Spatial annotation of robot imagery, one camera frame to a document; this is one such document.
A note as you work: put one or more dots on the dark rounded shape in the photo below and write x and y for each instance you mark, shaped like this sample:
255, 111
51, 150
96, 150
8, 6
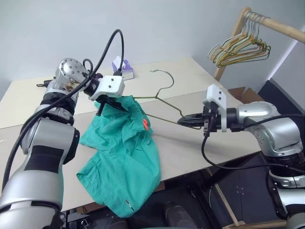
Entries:
174, 214

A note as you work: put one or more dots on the light wooden slat frame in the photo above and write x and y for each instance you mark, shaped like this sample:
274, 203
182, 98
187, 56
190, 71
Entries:
224, 198

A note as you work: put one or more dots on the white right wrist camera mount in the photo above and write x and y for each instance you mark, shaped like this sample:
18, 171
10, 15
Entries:
216, 95

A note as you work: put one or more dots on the black case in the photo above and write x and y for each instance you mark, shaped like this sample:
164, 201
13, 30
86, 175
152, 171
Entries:
281, 95

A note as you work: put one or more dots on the brown cardboard box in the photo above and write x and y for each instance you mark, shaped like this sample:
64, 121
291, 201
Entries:
247, 93

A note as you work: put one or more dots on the purple white tissue box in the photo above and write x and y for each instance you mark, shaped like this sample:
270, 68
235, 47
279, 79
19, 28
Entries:
127, 69

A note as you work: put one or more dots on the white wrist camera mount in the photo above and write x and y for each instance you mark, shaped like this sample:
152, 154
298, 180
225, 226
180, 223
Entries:
110, 84
216, 95

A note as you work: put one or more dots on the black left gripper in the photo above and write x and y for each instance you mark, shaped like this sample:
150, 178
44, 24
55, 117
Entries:
110, 99

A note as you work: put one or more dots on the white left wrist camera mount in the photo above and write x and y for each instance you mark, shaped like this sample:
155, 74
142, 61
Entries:
110, 84

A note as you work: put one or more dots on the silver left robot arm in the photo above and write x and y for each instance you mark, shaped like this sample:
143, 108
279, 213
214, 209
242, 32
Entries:
45, 152

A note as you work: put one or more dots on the hangers on wooden rack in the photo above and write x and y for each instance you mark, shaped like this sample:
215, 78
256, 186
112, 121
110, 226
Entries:
269, 51

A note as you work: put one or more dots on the wooden clothes rack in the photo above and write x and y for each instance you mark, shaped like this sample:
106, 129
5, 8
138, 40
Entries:
281, 26

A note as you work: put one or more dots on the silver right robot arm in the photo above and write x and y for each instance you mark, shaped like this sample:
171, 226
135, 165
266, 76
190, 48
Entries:
274, 126

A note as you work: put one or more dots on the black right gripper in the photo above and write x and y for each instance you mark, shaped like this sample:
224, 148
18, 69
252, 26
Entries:
212, 119

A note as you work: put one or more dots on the bunch of hangers on rack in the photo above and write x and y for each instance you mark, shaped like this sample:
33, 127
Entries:
246, 59

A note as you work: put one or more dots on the green shorts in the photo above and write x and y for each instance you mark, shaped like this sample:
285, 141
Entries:
124, 162

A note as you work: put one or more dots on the black metal cabinet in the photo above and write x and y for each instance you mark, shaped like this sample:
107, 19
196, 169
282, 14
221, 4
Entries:
240, 190

